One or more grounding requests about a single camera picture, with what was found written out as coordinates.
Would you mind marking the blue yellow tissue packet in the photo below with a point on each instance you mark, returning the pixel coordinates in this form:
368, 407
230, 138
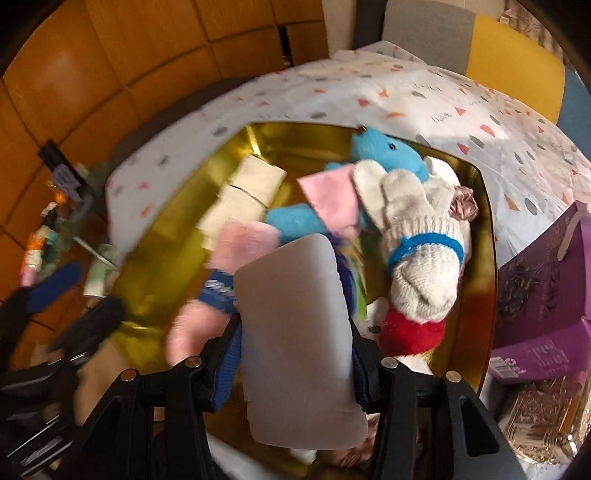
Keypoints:
353, 272

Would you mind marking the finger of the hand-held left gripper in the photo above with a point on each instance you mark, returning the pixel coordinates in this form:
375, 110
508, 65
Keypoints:
92, 323
55, 286

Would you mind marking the pink fuzzy sock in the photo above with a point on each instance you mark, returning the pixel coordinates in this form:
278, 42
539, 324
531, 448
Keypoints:
240, 244

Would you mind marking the white knitted glove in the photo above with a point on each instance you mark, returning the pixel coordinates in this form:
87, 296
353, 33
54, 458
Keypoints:
415, 230

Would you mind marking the grey yellow blue headboard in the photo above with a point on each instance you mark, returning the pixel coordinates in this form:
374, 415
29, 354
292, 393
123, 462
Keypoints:
508, 60

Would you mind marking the gold embossed tissue box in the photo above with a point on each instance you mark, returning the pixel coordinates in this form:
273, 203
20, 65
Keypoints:
545, 415

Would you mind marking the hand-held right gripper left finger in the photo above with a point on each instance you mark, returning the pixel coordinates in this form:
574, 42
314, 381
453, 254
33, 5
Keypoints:
228, 369

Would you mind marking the blue plush toy pink cape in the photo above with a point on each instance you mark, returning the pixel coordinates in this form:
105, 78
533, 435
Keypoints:
383, 152

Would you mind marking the purple cardboard box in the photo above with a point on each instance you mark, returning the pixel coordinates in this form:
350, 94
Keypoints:
535, 295

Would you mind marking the red fuzzy sock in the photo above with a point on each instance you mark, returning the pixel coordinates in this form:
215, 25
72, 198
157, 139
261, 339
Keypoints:
411, 332

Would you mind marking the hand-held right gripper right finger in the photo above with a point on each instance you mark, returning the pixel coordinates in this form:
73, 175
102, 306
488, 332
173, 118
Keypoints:
362, 387

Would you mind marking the clutter of small bottles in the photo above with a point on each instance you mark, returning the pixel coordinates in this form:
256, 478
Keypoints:
69, 217

